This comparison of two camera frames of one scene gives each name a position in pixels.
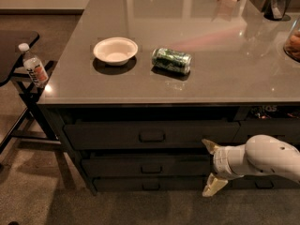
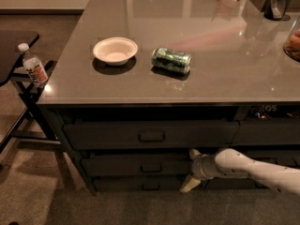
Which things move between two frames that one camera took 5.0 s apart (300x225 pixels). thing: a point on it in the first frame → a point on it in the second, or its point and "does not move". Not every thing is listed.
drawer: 204,165 → 284,157
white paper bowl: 115,51 does not move
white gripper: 219,164 → 197,167
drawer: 150,184 does not move
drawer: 145,166 does not move
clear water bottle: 34,67 does not move
